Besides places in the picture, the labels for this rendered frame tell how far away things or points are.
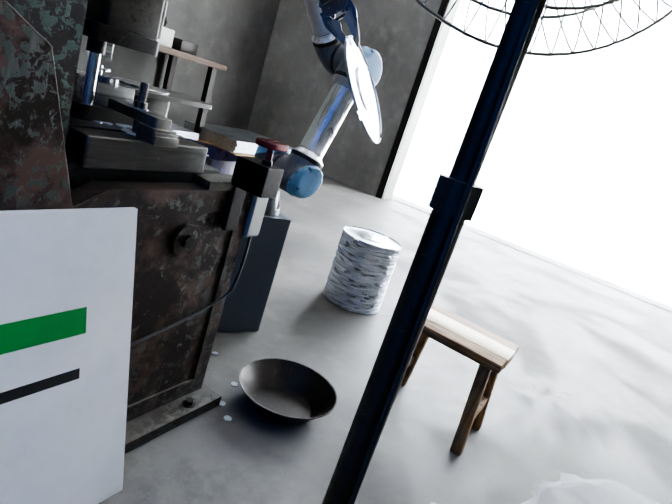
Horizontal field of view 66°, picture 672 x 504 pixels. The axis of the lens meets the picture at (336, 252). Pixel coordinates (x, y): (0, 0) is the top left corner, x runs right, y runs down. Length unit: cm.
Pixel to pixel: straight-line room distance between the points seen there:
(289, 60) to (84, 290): 581
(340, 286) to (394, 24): 410
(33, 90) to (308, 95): 563
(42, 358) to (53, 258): 17
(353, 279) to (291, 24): 477
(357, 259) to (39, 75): 170
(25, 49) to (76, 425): 65
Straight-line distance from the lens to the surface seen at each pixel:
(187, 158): 118
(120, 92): 123
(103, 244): 103
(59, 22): 99
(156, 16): 126
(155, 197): 110
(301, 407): 164
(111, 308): 107
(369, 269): 235
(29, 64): 90
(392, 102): 590
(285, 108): 659
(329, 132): 172
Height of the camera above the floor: 90
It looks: 16 degrees down
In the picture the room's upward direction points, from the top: 18 degrees clockwise
